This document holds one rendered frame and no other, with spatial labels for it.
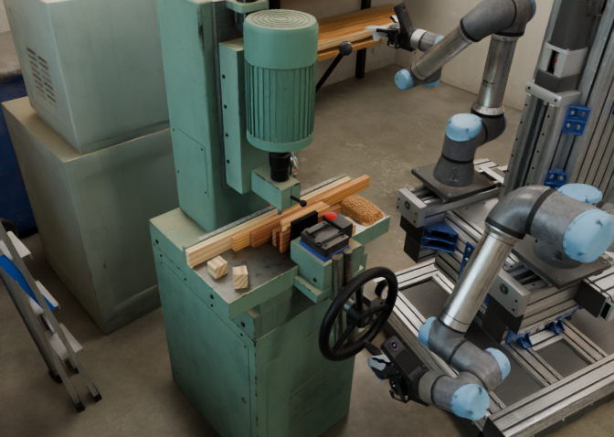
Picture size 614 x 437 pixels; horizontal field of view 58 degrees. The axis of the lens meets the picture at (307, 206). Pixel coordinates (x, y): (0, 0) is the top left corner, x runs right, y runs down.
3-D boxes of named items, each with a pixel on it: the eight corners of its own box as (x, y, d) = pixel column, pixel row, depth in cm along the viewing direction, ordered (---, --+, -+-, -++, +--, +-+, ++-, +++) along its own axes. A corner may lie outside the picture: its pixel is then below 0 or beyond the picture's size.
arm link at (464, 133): (434, 151, 203) (440, 117, 195) (457, 141, 210) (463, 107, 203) (461, 165, 196) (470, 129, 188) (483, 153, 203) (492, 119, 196)
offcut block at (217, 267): (227, 272, 147) (227, 261, 145) (216, 279, 145) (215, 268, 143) (219, 266, 149) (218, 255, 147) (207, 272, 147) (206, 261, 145)
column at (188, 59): (214, 240, 174) (195, 2, 134) (177, 208, 188) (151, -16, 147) (270, 214, 187) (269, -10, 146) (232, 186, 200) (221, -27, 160)
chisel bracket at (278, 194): (280, 216, 154) (281, 190, 150) (250, 195, 163) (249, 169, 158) (301, 207, 159) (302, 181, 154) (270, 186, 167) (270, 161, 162)
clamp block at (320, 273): (321, 293, 146) (322, 267, 141) (288, 267, 154) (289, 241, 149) (360, 270, 154) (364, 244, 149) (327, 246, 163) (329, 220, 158)
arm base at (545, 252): (555, 232, 181) (565, 207, 175) (594, 260, 170) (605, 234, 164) (521, 245, 175) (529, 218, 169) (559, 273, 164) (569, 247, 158)
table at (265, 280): (251, 344, 135) (250, 326, 132) (185, 278, 154) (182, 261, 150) (412, 246, 169) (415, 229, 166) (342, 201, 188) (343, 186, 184)
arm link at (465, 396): (496, 407, 125) (473, 431, 121) (458, 393, 134) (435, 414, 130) (488, 378, 123) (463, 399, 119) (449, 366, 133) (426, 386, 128)
